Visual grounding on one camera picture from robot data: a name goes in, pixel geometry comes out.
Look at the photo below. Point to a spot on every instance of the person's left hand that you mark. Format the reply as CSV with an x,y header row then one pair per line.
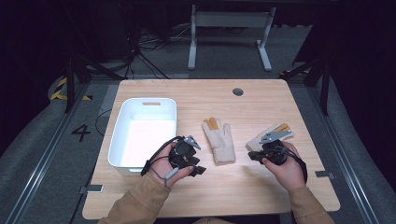
x,y
162,169

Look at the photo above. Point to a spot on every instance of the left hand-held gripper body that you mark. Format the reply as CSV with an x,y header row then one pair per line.
x,y
182,153

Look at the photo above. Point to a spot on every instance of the yellow and black floor tape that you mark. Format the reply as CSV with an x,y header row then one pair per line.
x,y
59,90

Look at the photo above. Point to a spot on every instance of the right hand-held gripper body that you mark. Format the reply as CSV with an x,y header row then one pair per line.
x,y
274,152

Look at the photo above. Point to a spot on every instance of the beige glove with orange fingers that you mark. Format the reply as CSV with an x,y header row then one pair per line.
x,y
221,146
253,143

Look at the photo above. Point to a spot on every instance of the metal floor rail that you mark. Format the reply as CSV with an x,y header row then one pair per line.
x,y
342,155
46,152

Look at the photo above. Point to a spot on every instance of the gray table grommet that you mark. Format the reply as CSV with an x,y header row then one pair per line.
x,y
237,91

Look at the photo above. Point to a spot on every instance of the person's right hand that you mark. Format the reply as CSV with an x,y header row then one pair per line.
x,y
291,174

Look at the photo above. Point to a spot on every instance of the white plastic bin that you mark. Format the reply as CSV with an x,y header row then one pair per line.
x,y
143,137

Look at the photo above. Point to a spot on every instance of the black metal stand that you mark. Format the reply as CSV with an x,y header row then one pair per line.
x,y
71,84
325,90

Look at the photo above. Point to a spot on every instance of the gray metal desk frame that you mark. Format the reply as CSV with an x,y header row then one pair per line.
x,y
230,19

